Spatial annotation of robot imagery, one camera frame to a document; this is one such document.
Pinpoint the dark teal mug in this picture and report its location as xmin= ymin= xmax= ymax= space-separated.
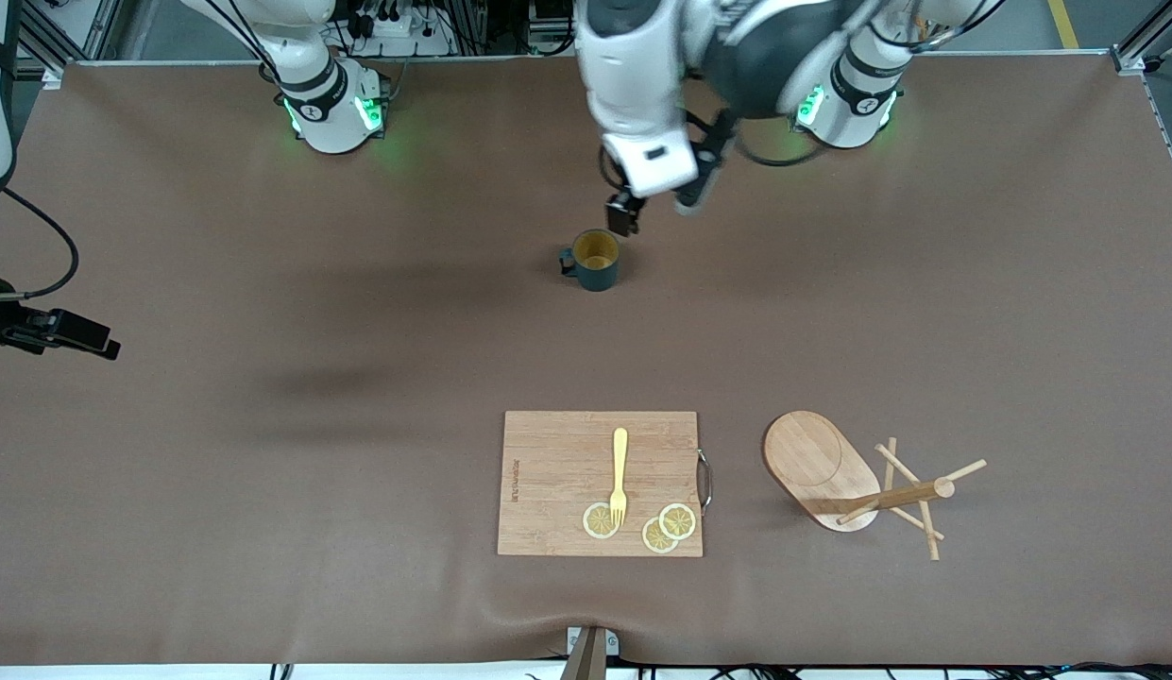
xmin=559 ymin=229 xmax=621 ymax=292

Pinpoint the wooden mug tree rack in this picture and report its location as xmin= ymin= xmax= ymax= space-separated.
xmin=761 ymin=409 xmax=989 ymax=562

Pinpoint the black control box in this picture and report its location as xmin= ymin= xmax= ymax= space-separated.
xmin=529 ymin=0 xmax=579 ymax=34

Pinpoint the yellow plastic fork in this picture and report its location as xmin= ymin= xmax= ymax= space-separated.
xmin=609 ymin=427 xmax=631 ymax=528

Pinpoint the brown table mat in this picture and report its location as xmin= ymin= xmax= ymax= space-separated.
xmin=0 ymin=52 xmax=1172 ymax=667

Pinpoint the white power strip with plugs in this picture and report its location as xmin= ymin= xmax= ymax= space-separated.
xmin=345 ymin=8 xmax=456 ymax=58

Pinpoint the wooden cutting board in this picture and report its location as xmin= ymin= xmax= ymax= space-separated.
xmin=497 ymin=410 xmax=714 ymax=558

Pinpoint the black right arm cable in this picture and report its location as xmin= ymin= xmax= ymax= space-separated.
xmin=0 ymin=187 xmax=80 ymax=298

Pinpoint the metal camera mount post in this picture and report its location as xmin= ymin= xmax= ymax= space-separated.
xmin=559 ymin=625 xmax=620 ymax=680

